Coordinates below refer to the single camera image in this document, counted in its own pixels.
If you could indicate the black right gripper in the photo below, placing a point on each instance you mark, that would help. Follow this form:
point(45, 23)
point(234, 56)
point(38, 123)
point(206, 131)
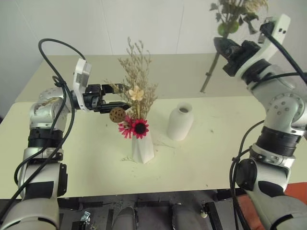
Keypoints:
point(242, 54)

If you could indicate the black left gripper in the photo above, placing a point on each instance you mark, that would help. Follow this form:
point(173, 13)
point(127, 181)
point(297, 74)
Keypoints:
point(93, 97)

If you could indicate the green leafy flower bouquet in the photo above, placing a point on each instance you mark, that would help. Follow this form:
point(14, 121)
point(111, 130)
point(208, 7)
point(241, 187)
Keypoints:
point(227, 27)

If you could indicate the dried bouquet with red flowers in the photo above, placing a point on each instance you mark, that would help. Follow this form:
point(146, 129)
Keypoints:
point(140, 128)

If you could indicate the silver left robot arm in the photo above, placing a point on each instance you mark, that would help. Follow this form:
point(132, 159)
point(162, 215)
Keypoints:
point(44, 112)

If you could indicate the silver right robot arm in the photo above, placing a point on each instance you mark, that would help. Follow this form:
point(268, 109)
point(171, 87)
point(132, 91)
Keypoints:
point(283, 107)

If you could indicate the loose dried flower sprig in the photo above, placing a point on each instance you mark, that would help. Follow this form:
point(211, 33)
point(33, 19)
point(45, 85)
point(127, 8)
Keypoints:
point(165, 143)
point(127, 159)

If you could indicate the faceted white vase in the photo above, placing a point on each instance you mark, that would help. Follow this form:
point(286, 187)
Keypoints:
point(143, 151)

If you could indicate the white bottle-shaped vase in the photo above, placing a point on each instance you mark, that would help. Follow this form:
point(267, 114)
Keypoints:
point(180, 122)

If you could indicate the silver caster wheel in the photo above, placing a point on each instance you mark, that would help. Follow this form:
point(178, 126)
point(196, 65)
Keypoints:
point(85, 216)

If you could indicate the orange fabric object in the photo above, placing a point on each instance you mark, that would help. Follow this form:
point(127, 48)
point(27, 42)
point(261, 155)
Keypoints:
point(296, 189)

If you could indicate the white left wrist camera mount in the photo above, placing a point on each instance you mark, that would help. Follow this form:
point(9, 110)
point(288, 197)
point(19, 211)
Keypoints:
point(81, 72)

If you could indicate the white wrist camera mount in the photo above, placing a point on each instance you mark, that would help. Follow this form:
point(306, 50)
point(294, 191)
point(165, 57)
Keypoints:
point(279, 30)
point(81, 72)

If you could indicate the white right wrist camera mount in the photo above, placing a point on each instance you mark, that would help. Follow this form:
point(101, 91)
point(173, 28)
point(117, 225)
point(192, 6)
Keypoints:
point(279, 30)

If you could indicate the black metal frame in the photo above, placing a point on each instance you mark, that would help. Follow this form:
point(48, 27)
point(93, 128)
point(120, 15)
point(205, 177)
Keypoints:
point(153, 203)

